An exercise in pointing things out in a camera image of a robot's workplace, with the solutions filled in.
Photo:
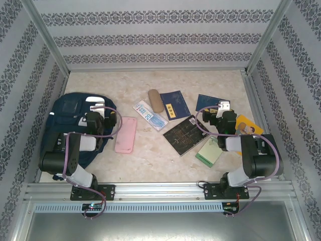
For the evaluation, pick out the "brown glasses case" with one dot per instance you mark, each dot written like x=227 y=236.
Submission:
x=155 y=100

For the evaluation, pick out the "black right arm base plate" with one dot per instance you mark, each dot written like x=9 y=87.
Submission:
x=212 y=192

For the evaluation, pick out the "green notepad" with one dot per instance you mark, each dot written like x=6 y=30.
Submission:
x=209 y=154

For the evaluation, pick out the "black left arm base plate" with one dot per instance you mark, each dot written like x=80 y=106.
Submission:
x=107 y=192

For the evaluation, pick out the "aluminium mounting rail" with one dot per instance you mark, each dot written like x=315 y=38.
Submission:
x=155 y=190

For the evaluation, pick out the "blue book with yellow label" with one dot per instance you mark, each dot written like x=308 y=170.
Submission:
x=206 y=101
x=178 y=103

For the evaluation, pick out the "black book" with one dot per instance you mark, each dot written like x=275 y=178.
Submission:
x=183 y=138

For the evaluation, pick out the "aluminium frame crossbar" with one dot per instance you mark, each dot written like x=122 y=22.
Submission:
x=155 y=69

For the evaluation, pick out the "grey metal panel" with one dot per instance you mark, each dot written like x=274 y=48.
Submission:
x=160 y=226

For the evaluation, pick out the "navy blue backpack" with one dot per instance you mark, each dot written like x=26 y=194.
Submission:
x=65 y=105

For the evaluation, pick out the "clear ruler set package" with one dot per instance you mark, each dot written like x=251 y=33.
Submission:
x=148 y=114

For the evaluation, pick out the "pink pencil case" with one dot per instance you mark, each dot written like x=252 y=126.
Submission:
x=125 y=135

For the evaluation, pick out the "aluminium side rail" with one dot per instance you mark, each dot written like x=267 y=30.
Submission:
x=253 y=100

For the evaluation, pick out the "aluminium frame post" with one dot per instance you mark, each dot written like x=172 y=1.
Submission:
x=269 y=35
x=45 y=35

